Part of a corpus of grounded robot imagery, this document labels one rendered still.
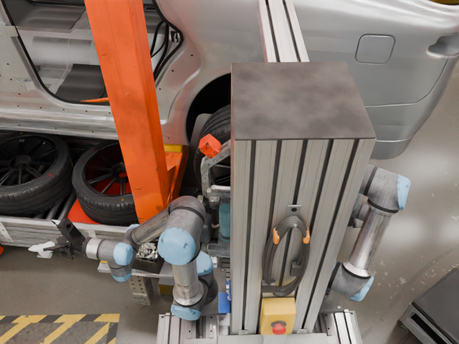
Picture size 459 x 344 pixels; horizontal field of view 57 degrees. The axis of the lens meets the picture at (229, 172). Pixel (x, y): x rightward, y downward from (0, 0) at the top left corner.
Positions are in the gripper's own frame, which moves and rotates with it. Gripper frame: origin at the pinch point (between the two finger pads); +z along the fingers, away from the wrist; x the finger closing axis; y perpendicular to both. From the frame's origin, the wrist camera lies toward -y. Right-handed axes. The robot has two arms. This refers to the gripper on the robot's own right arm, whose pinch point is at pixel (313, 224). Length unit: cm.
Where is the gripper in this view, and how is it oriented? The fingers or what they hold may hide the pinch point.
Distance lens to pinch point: 216.9
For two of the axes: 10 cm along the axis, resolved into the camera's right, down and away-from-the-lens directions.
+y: -3.1, -1.2, -9.4
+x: 0.8, 9.9, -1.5
